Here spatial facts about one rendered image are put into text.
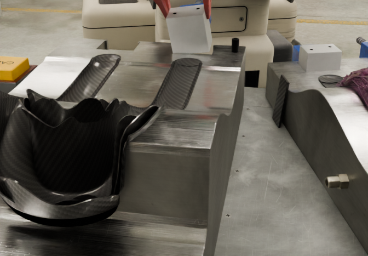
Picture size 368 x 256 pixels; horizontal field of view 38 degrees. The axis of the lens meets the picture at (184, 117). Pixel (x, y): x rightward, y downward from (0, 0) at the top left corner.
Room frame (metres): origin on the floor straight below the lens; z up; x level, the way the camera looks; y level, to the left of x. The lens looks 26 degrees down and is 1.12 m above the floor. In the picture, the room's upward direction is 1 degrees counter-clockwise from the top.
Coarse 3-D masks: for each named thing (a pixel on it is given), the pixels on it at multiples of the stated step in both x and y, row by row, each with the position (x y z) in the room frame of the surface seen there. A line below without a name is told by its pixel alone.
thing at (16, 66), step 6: (0, 60) 0.81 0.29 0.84; (6, 60) 0.81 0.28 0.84; (12, 60) 0.81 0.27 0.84; (18, 60) 0.81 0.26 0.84; (24, 60) 0.81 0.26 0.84; (0, 66) 0.78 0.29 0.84; (6, 66) 0.78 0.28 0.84; (12, 66) 0.78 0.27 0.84; (18, 66) 0.79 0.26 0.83; (24, 66) 0.80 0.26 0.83; (0, 72) 0.77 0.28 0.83; (6, 72) 0.77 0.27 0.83; (12, 72) 0.77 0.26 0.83; (18, 72) 0.78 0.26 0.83; (0, 78) 0.77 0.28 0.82; (6, 78) 0.77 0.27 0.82; (12, 78) 0.76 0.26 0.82
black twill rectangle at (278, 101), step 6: (282, 78) 0.65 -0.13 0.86; (282, 84) 0.65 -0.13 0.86; (288, 84) 0.63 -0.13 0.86; (282, 90) 0.65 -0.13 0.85; (282, 96) 0.64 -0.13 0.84; (276, 102) 0.66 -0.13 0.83; (282, 102) 0.64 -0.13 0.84; (276, 108) 0.65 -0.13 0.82; (282, 108) 0.63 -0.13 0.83; (276, 114) 0.65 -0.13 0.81; (282, 114) 0.63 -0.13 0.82; (276, 120) 0.65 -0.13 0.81
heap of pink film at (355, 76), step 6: (354, 72) 0.56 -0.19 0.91; (360, 72) 0.53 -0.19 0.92; (366, 72) 0.52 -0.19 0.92; (348, 78) 0.55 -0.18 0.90; (354, 78) 0.54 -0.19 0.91; (360, 78) 0.54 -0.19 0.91; (366, 78) 0.52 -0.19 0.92; (336, 84) 0.62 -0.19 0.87; (342, 84) 0.58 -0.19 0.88; (348, 84) 0.56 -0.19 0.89; (354, 84) 0.54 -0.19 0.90; (360, 84) 0.53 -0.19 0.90; (366, 84) 0.53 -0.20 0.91; (360, 90) 0.52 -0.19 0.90; (366, 90) 0.51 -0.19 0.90; (360, 96) 0.51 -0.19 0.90; (366, 96) 0.50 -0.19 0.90; (366, 102) 0.50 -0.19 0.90
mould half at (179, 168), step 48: (144, 48) 0.70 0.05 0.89; (240, 48) 0.70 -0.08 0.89; (48, 96) 0.55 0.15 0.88; (96, 96) 0.55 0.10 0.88; (144, 96) 0.55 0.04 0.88; (192, 96) 0.55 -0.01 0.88; (240, 96) 0.64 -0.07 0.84; (144, 144) 0.35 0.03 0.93; (192, 144) 0.35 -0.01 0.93; (144, 192) 0.35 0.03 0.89; (192, 192) 0.34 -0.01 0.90; (0, 240) 0.33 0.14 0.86; (48, 240) 0.33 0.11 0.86; (96, 240) 0.33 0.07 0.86; (144, 240) 0.33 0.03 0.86; (192, 240) 0.32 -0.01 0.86
